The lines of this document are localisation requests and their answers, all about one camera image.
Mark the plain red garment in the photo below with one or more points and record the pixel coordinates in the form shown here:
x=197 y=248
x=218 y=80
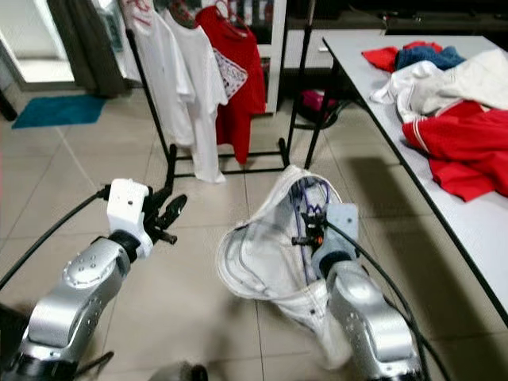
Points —
x=379 y=57

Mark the red jacket white stripes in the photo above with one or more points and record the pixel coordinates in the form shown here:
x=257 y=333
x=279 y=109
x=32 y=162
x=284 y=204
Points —
x=460 y=151

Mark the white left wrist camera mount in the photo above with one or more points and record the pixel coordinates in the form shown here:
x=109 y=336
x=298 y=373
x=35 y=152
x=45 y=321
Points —
x=127 y=208

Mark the crumpled white garment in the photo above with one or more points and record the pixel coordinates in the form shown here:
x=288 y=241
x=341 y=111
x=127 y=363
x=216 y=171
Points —
x=393 y=83

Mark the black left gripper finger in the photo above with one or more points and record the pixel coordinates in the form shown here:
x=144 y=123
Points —
x=157 y=198
x=174 y=211

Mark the purple plastic hanger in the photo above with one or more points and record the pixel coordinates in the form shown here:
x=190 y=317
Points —
x=302 y=266

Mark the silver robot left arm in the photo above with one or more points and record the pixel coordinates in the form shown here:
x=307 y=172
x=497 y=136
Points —
x=79 y=294

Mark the blue garment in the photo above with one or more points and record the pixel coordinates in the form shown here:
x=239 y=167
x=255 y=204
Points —
x=432 y=57

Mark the black furniture piece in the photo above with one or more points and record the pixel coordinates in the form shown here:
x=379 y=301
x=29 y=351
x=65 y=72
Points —
x=6 y=107

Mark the beige garment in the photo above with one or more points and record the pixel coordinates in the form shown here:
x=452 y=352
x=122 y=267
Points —
x=472 y=83

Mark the black clothes rack silver rail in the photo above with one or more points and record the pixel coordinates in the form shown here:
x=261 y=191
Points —
x=151 y=111

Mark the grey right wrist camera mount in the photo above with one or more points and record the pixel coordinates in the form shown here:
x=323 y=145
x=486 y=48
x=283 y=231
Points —
x=341 y=230

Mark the grey table black frame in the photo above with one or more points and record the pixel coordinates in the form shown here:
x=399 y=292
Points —
x=345 y=71

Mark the red t-shirt white print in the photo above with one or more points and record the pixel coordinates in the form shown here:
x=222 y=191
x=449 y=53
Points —
x=242 y=111

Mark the grey robot left leg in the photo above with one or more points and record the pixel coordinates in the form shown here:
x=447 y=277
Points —
x=178 y=371

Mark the grey curtain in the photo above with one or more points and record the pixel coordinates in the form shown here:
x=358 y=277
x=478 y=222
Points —
x=87 y=48

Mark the teal floor mat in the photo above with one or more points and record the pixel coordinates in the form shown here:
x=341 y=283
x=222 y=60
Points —
x=57 y=111

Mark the pink bag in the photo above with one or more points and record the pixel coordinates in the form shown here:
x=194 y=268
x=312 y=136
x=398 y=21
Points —
x=317 y=100

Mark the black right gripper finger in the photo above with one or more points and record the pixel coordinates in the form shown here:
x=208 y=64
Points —
x=304 y=213
x=300 y=241

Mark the white zip garment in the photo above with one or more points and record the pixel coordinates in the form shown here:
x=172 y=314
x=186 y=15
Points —
x=258 y=262

